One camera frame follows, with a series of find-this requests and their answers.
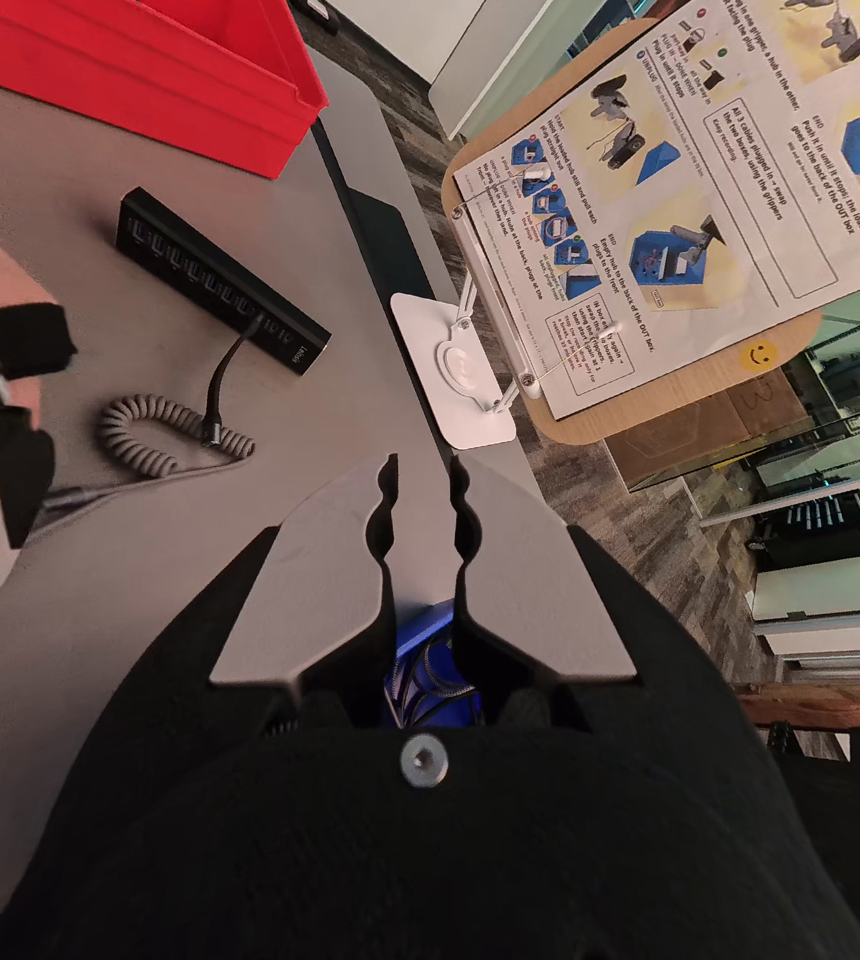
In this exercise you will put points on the cardboard box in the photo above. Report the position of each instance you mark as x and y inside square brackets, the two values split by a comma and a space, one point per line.
[684, 442]

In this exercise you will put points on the yellow smiley sticker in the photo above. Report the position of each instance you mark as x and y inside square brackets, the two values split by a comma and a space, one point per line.
[765, 357]

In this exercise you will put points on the blue plastic bin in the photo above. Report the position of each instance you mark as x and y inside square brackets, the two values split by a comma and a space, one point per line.
[418, 637]

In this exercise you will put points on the printed instruction poster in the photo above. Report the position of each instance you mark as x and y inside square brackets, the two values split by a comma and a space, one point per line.
[699, 187]

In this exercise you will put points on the wooden poster board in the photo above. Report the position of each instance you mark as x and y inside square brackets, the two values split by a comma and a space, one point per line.
[662, 405]

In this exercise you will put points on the dark blue panel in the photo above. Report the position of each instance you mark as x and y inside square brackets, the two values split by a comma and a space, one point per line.
[385, 240]

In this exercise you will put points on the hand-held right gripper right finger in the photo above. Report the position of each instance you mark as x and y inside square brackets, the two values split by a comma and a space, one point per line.
[535, 592]

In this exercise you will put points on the red plastic bin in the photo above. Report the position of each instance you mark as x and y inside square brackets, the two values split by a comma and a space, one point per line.
[137, 60]

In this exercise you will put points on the black usb hub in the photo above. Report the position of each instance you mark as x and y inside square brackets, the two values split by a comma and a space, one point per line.
[205, 277]

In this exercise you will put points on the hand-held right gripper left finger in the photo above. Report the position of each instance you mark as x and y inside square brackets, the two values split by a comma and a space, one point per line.
[310, 585]

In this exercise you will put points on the white stand base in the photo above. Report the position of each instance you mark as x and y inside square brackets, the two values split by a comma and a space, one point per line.
[430, 322]

